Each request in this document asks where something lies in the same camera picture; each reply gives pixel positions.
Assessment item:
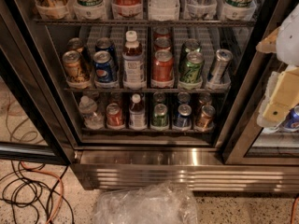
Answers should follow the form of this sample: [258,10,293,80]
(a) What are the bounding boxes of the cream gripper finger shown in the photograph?
[262,66,299,123]
[256,28,279,54]

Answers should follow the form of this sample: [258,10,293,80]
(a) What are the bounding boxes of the red coke can front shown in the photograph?
[152,49,174,82]

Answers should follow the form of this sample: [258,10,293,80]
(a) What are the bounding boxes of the red coke can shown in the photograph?
[152,49,174,82]
[154,37,171,51]
[153,27,171,38]

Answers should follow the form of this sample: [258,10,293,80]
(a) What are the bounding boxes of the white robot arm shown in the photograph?
[256,5,299,128]

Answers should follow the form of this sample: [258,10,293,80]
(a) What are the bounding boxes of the blue can behind door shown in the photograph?
[282,105,299,130]

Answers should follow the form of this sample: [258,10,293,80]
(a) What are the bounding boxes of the silver slim can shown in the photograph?
[207,49,233,84]

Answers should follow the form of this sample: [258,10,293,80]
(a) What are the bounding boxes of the right glass fridge door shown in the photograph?
[218,0,298,165]

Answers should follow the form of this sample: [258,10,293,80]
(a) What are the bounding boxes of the glass fridge door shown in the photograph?
[218,0,298,165]
[0,17,75,165]

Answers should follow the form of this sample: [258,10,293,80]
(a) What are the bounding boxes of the green can rear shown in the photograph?
[180,38,201,60]

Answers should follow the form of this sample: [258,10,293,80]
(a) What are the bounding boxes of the green can front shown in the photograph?
[179,51,205,84]

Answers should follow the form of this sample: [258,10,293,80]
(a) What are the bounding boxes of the gold can bottom shelf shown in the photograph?
[195,105,216,128]

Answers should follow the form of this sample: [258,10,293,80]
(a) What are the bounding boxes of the blue can bottom shelf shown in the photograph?
[174,104,192,128]

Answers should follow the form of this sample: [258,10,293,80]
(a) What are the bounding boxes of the red coke can rear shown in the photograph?
[153,27,171,38]

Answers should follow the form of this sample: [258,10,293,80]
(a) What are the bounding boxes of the green can bottom shelf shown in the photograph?
[152,104,168,127]

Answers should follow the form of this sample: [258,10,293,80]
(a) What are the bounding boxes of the steel fridge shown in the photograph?
[1,0,299,193]

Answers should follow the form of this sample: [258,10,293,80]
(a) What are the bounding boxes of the brown tea bottle middle shelf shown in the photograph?
[122,30,146,89]

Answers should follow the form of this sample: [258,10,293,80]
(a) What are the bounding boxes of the brown tea bottle shelf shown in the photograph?
[122,30,146,89]
[129,93,147,130]

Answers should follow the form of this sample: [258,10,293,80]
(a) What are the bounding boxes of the brown tea bottle bottom shelf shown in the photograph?
[129,93,147,130]

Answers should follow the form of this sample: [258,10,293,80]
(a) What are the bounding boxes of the blue pepsi can rear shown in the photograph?
[95,37,117,62]

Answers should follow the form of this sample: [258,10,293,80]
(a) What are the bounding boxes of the blue pepsi can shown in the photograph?
[95,37,117,62]
[93,50,117,83]

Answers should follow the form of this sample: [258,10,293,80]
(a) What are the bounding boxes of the blue pepsi can front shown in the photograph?
[93,50,117,83]

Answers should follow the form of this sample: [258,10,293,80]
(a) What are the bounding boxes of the red can bottom shelf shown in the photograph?
[107,103,124,127]

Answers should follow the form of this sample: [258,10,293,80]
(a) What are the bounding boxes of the clear water bottle bottom shelf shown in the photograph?
[78,95,104,130]

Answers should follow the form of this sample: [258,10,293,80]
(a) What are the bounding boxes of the gold can rear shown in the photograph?
[67,37,90,63]

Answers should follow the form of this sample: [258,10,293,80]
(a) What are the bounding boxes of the gold can front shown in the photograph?
[63,50,90,83]

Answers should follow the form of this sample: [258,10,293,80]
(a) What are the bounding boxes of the left glass fridge door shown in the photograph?
[0,17,75,165]

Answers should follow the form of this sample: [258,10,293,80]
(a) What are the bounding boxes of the clear plastic bag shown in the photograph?
[93,182,198,224]

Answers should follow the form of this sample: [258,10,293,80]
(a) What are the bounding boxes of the orange cable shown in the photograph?
[20,161,65,224]

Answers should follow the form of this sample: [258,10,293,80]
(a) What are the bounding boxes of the black cable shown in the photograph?
[0,160,76,224]

